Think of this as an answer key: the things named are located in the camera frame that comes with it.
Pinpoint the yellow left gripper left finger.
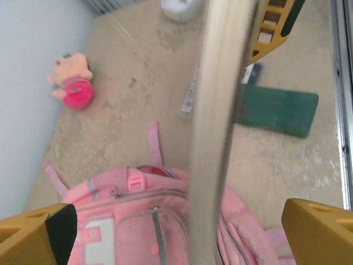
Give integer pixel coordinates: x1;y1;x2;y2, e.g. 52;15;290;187
0;203;78;265

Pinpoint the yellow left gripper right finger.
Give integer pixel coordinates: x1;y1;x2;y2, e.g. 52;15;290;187
281;197;353;265

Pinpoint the small white card box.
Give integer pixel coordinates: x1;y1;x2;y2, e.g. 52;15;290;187
241;62;264;85

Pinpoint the dark blue book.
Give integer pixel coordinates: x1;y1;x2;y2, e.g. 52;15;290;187
187;0;261;265

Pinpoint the pink student backpack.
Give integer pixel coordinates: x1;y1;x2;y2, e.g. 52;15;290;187
44;121;293;265

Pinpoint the pink plush toy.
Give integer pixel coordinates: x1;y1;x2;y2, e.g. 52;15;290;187
46;51;94;111

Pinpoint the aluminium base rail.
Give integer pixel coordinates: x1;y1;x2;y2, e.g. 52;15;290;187
329;0;353;210

